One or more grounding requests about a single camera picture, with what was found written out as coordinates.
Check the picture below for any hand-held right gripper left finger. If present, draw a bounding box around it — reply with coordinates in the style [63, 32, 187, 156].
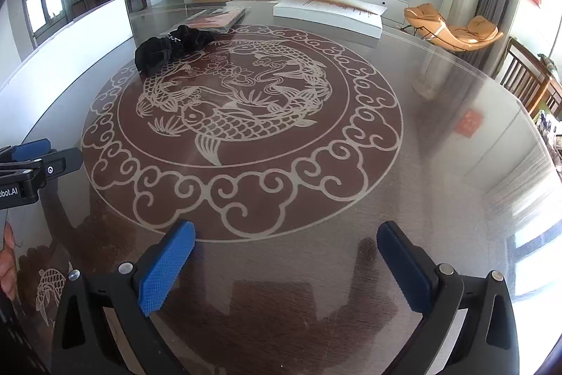
[50, 219, 197, 375]

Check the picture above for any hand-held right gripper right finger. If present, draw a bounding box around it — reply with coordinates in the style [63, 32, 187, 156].
[376, 220, 521, 375]

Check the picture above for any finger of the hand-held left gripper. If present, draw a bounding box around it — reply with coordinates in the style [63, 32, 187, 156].
[0, 138, 53, 165]
[26, 147, 84, 187]

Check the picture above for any black cloth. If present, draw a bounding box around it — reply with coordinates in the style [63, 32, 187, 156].
[134, 25, 216, 75]

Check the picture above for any person's left hand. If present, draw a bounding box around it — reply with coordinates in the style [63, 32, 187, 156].
[0, 221, 20, 301]

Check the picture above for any flat plastic-wrapped orange package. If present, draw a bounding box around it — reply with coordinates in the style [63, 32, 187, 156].
[187, 6, 248, 34]

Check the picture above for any orange lounge chair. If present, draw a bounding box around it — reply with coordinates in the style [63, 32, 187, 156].
[403, 2, 505, 52]

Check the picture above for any large open white box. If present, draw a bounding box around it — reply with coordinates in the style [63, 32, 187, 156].
[273, 0, 387, 39]

